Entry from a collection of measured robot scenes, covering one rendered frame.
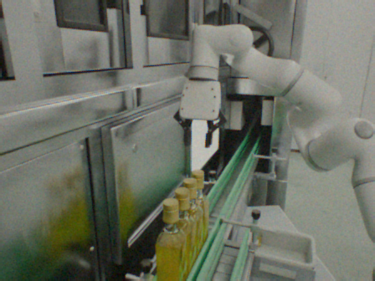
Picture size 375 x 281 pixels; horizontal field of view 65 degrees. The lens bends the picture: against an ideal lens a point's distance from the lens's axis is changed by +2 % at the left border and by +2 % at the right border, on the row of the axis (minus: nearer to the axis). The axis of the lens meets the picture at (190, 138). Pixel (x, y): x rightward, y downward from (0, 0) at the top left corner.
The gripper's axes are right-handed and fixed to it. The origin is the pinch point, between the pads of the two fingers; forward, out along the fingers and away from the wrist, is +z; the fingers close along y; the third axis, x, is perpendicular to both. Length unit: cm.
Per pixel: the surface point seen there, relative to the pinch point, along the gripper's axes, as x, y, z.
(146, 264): -13.4, -5.7, 28.6
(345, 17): 341, 76, -154
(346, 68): 357, 86, -93
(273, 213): 67, 19, 34
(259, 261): 24.7, 17.0, 38.9
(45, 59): -33.3, -17.6, -12.5
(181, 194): -10.5, 0.3, 12.3
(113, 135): -19.7, -12.6, -0.1
